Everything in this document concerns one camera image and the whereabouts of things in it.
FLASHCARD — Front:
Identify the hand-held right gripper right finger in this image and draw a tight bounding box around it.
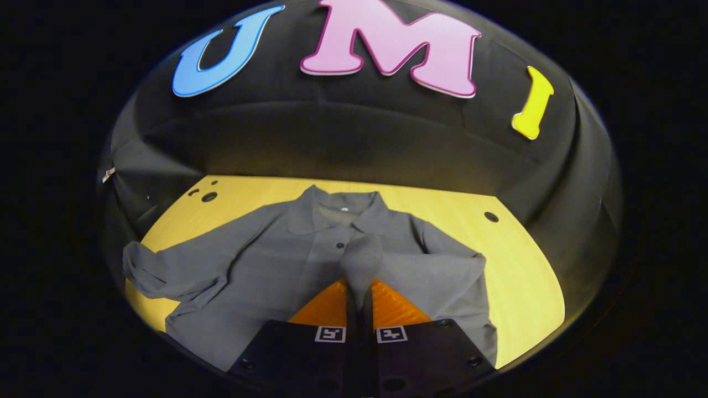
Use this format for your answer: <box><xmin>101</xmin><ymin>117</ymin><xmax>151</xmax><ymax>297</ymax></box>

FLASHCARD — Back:
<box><xmin>362</xmin><ymin>278</ymin><xmax>497</xmax><ymax>398</ymax></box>

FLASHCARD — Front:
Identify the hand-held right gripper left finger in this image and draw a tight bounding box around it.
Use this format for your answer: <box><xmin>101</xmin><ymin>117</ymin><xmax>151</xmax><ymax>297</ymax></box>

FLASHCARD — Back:
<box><xmin>228</xmin><ymin>278</ymin><xmax>363</xmax><ymax>398</ymax></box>

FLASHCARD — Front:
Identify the grey button shirt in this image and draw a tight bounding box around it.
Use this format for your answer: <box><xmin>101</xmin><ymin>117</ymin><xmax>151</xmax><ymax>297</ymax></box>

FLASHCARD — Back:
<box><xmin>122</xmin><ymin>185</ymin><xmax>498</xmax><ymax>372</ymax></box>

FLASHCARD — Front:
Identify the black backdrop cloth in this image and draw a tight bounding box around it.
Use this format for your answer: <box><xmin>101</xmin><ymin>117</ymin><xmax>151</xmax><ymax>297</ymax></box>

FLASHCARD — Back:
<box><xmin>97</xmin><ymin>0</ymin><xmax>623</xmax><ymax>332</ymax></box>

